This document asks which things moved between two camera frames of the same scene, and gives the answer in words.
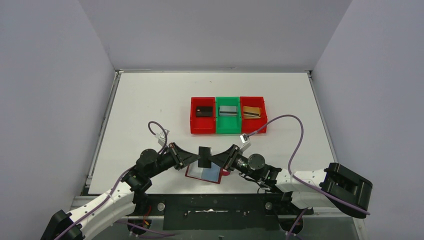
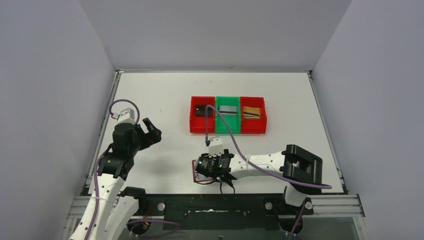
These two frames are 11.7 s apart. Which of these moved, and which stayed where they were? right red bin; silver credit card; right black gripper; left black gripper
Moved: left black gripper; right black gripper
Stayed: right red bin; silver credit card
